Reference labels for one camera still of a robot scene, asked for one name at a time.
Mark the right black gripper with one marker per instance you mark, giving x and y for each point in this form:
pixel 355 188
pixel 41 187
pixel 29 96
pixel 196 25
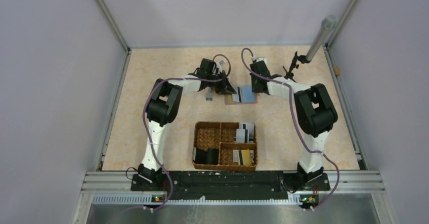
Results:
pixel 254 89

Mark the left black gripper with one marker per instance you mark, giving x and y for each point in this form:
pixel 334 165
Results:
pixel 224 87

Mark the brown leather card holder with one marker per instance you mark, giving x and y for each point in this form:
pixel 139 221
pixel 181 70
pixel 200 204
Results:
pixel 248 97

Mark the silver striped card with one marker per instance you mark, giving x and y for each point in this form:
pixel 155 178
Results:
pixel 236 97

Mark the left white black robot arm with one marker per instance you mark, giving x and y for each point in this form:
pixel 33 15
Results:
pixel 161 109

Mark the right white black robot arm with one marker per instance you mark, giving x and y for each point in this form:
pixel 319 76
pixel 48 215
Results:
pixel 313 116

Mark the grey card in basket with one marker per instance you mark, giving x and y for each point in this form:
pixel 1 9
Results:
pixel 242 136

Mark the grey striped card beside gold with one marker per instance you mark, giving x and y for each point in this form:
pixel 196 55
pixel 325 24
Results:
pixel 236 156

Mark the grey toy brick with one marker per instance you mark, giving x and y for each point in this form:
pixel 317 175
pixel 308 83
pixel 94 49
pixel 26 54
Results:
pixel 209 96

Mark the black mini tripod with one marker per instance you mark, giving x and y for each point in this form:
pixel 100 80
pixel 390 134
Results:
pixel 294 65

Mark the brown woven divided basket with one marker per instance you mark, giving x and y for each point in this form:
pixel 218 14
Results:
pixel 221 135

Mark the black box in basket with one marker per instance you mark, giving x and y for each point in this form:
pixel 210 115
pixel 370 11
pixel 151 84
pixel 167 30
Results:
pixel 206 157

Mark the grey metal pole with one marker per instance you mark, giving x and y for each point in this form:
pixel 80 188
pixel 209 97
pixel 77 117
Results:
pixel 327 25

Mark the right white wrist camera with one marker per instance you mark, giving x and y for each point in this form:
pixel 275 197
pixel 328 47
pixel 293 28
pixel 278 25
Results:
pixel 259 59

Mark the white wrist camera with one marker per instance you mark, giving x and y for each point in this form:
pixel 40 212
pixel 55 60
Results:
pixel 259 59
pixel 220 65

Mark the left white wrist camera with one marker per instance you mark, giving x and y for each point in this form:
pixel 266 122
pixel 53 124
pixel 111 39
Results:
pixel 220 65

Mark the small brown wall object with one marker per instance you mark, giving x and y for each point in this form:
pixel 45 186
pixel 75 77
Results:
pixel 336 71

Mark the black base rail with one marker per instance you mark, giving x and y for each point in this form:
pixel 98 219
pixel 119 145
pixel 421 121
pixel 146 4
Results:
pixel 228 186

